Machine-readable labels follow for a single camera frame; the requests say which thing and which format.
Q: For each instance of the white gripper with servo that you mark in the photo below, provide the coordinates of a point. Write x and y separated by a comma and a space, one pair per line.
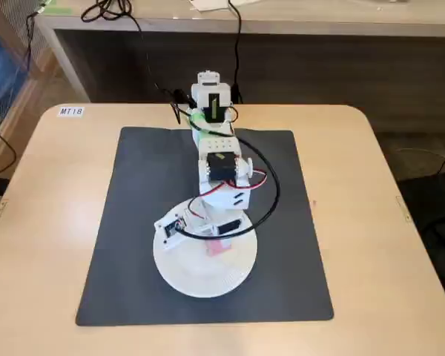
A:
228, 228

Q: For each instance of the small pink printed box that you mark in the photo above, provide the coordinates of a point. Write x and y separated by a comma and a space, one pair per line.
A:
219, 250

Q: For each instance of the white round dish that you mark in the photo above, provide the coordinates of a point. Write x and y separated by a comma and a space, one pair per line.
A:
207, 274

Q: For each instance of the dark grey mat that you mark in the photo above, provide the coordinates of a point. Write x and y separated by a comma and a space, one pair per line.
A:
133, 222

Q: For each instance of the white MT18 label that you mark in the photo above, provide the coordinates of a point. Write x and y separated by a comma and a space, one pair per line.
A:
71, 111

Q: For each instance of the white papers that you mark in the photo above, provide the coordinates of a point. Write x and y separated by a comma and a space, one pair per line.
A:
215, 3

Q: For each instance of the long beige desk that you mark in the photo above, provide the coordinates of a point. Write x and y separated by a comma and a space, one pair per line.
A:
319, 22

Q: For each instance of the green tape strip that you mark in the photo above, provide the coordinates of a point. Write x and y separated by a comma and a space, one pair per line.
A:
59, 9

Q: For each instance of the blue plastic bin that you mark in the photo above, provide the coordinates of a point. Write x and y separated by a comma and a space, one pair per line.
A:
0, 63

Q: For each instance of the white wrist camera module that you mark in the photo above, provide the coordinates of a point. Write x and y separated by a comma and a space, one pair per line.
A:
170, 231

